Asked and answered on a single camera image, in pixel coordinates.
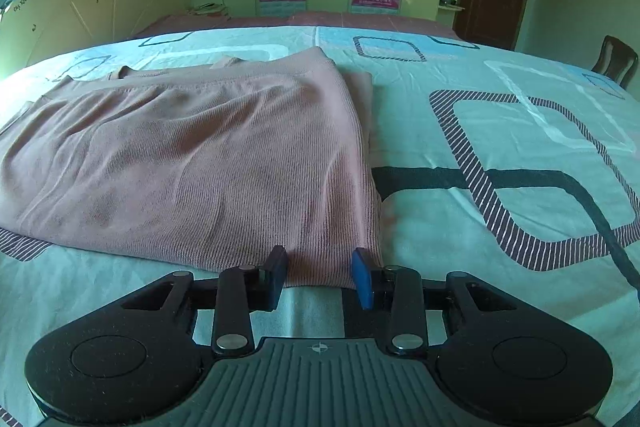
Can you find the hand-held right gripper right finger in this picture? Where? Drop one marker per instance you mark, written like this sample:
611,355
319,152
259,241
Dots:
362,279

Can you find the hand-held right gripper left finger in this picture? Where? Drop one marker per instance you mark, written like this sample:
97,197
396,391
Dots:
274,279

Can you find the pink sweater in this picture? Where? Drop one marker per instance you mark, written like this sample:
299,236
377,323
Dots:
190,172

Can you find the bed with patterned sheet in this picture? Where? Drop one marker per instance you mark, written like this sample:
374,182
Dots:
500,132

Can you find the stack of papers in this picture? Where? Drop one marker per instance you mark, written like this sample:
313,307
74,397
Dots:
210,9

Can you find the cream fan-shaped headboard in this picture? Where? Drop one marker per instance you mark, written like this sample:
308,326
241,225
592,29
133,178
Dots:
95,2

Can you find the dark wooden chair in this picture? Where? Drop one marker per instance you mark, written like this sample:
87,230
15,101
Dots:
617,59

